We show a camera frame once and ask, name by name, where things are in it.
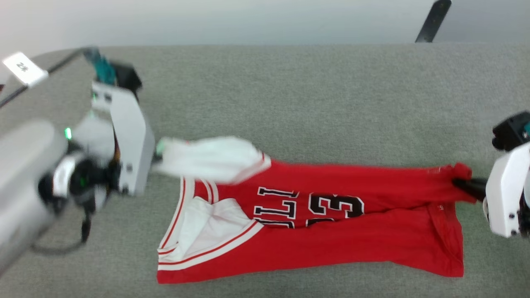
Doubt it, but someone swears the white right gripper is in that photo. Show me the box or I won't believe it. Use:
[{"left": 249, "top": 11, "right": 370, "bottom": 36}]
[{"left": 452, "top": 143, "right": 530, "bottom": 238}]

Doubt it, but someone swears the white label tag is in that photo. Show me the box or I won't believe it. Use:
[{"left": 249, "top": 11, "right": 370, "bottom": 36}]
[{"left": 2, "top": 52, "right": 49, "bottom": 88}]

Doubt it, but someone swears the black flat bar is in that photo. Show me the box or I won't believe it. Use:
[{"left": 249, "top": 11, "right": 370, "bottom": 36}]
[{"left": 415, "top": 0, "right": 452, "bottom": 43}]

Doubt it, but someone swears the thin black cable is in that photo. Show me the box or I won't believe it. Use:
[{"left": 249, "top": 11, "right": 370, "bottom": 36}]
[
  {"left": 0, "top": 50, "right": 83, "bottom": 108},
  {"left": 31, "top": 207, "right": 92, "bottom": 255}
]

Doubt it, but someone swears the red and white basketball jersey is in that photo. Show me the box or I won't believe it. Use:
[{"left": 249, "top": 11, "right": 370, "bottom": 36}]
[{"left": 155, "top": 137, "right": 477, "bottom": 286}]

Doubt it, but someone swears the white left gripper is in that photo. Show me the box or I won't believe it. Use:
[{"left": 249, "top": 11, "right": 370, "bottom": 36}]
[{"left": 92, "top": 82, "right": 163, "bottom": 196}]

